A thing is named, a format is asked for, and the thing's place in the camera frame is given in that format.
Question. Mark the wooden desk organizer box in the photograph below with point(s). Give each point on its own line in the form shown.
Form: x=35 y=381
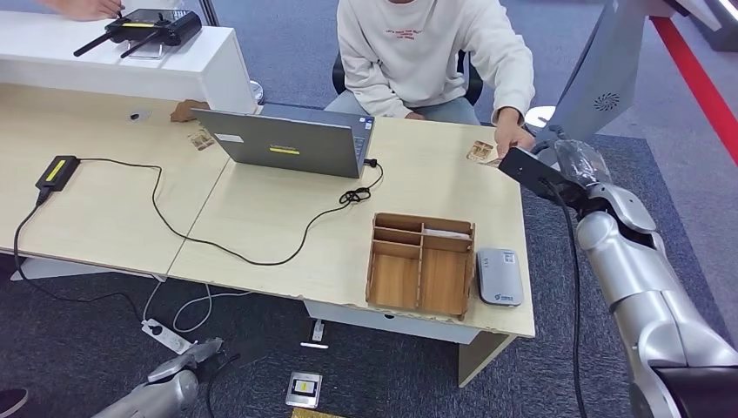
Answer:
x=398 y=280

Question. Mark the white card in organizer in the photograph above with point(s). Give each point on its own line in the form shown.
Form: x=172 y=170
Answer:
x=450 y=234

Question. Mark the standing person's hand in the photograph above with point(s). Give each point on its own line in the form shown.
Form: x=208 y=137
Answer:
x=86 y=7

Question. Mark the white round base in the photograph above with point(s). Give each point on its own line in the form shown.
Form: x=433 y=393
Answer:
x=539 y=115

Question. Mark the white power strip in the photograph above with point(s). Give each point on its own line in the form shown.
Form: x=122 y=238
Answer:
x=167 y=338

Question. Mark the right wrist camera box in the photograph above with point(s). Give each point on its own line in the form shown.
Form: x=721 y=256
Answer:
x=536 y=173

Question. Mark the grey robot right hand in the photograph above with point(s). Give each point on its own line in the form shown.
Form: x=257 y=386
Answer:
x=585 y=164

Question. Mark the brown room key card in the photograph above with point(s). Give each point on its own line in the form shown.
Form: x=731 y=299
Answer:
x=493 y=163

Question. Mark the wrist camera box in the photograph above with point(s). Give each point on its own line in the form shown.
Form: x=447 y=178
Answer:
x=245 y=352
x=536 y=173

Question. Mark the white reception counter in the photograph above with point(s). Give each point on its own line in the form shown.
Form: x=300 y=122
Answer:
x=190 y=72

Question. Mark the yellow flat object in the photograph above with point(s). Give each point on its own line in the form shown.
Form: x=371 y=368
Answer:
x=311 y=413

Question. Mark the white desk crossbeam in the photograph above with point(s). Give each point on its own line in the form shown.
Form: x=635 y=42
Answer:
x=392 y=323

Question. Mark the dark shoe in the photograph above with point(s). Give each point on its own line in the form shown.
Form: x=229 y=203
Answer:
x=10 y=401

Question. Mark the seated person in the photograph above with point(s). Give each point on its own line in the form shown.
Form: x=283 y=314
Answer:
x=426 y=57

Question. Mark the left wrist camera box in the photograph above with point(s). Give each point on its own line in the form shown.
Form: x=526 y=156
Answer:
x=245 y=352

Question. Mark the white flat strip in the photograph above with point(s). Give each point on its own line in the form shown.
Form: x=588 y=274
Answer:
x=314 y=346

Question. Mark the small patterned card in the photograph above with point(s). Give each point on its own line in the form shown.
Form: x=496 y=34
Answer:
x=200 y=140

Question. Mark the seated person's right hand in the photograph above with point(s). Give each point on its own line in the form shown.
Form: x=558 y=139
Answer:
x=415 y=116

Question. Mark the grey kiosk display stand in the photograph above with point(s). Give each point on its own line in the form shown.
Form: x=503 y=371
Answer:
x=605 y=69

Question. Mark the seated person's left hand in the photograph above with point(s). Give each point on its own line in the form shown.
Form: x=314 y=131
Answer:
x=513 y=135

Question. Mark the small silver box yellow label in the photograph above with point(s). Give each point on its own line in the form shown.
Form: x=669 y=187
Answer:
x=304 y=390

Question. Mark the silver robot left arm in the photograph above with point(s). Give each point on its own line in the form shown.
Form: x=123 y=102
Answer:
x=155 y=398

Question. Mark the black remote controller with antennas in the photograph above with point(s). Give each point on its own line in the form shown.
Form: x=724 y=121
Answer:
x=155 y=27

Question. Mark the beige desk leg panel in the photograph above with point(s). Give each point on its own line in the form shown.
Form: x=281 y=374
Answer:
x=481 y=357

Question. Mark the grey laptop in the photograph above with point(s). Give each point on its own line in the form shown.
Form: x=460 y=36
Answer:
x=288 y=144

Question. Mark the grey card reader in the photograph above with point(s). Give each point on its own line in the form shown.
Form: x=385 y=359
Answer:
x=499 y=278

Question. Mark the black power adapter yellow label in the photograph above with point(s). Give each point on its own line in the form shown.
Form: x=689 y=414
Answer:
x=56 y=173

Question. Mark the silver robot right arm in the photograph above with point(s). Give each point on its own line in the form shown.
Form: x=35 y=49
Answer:
x=640 y=277

